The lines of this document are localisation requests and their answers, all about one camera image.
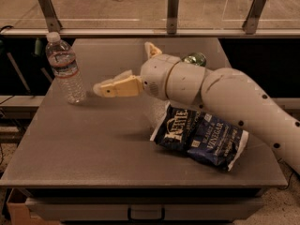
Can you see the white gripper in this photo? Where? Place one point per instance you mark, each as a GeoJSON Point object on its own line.
{"type": "Point", "coordinates": [155, 75]}

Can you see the clear plastic water bottle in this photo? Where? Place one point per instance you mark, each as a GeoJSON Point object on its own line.
{"type": "Point", "coordinates": [64, 66]}

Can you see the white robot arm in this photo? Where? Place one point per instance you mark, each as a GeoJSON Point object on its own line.
{"type": "Point", "coordinates": [225, 92]}

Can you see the green soda can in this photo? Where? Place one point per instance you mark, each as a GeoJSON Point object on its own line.
{"type": "Point", "coordinates": [196, 58]}

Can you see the blue Kettle chips bag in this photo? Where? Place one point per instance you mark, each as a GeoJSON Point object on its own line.
{"type": "Point", "coordinates": [201, 136]}

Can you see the grey table drawer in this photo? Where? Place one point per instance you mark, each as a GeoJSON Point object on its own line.
{"type": "Point", "coordinates": [96, 209]}

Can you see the cardboard box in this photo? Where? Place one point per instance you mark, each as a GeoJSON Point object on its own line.
{"type": "Point", "coordinates": [20, 214]}

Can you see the middle metal rail bracket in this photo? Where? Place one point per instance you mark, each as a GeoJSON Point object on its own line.
{"type": "Point", "coordinates": [172, 16]}

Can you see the metal rail bracket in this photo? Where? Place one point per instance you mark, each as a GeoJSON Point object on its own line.
{"type": "Point", "coordinates": [251, 22]}
{"type": "Point", "coordinates": [52, 22]}
{"type": "Point", "coordinates": [172, 16]}

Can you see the left metal rail bracket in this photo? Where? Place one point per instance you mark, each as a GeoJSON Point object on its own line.
{"type": "Point", "coordinates": [52, 22]}

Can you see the metal guard rail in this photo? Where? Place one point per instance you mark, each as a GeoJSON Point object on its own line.
{"type": "Point", "coordinates": [184, 33]}

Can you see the right metal rail bracket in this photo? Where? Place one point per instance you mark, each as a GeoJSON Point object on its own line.
{"type": "Point", "coordinates": [251, 22]}

